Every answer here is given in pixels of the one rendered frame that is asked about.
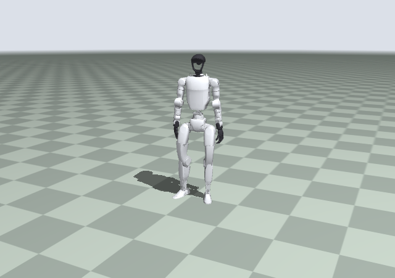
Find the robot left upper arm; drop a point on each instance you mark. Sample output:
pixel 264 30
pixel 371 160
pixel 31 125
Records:
pixel 215 91

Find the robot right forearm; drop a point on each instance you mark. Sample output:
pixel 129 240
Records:
pixel 177 113

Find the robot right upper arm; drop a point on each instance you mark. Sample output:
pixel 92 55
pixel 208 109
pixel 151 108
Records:
pixel 180 92

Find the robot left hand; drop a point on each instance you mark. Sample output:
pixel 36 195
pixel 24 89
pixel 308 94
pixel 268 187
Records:
pixel 220 133

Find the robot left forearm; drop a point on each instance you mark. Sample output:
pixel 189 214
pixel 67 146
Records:
pixel 218 115

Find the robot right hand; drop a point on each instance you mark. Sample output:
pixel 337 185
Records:
pixel 176 125

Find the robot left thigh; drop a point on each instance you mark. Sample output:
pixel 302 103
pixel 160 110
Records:
pixel 209 142

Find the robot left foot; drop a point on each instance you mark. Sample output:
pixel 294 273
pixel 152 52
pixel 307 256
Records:
pixel 207 198

